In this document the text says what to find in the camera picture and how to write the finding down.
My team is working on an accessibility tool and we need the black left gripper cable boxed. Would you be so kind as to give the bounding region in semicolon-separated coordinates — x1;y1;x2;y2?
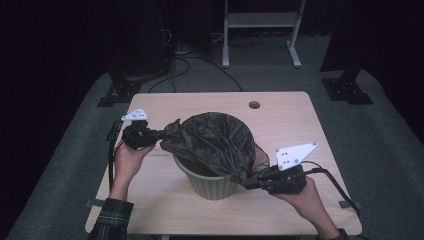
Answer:
106;118;124;193

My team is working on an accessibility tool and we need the person's right hand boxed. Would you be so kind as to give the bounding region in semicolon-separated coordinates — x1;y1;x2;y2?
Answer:
270;176;332;231

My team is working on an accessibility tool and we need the green plastic trash bin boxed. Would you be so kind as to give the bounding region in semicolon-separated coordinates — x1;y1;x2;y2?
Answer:
172;153;240;201

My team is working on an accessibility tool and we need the dark equipment rack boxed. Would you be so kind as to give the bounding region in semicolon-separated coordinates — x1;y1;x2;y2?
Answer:
106;0;176;76

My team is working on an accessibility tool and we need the black cable bundle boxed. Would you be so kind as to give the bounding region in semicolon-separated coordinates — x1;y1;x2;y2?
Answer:
228;33;263;48

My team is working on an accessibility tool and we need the looped black floor cable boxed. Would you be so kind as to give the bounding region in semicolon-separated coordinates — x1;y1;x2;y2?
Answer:
147;57;192;94

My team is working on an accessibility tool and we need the black stand base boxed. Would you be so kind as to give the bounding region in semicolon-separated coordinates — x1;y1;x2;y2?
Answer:
320;68;374;106
96;70;144;108

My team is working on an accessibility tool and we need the long black floor cable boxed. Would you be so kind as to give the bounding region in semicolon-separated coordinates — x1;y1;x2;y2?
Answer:
173;55;244;93

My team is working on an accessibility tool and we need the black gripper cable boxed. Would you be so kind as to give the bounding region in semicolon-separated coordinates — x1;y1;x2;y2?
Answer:
300;160;363;216
106;118;124;193

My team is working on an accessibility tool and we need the black plastic garbage bag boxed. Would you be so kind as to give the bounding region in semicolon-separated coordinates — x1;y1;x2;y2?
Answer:
159;111;271;185

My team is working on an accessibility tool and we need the person's left hand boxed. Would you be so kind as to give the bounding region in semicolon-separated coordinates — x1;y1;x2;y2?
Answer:
108;139;157;202

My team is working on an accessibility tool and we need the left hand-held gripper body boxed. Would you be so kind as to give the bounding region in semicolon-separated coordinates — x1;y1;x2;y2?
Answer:
120;107;158;151

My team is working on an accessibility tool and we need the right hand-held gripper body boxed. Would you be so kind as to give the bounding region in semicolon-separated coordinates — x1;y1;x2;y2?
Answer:
262;142;319;196

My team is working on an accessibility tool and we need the white metal stand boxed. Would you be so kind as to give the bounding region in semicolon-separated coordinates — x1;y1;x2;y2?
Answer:
221;0;307;69

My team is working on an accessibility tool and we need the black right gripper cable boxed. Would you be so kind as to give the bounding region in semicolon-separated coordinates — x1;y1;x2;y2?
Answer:
300;160;363;216

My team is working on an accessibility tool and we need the grey tape strip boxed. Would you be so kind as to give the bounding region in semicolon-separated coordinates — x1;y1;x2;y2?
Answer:
338;199;363;210
84;198;108;208

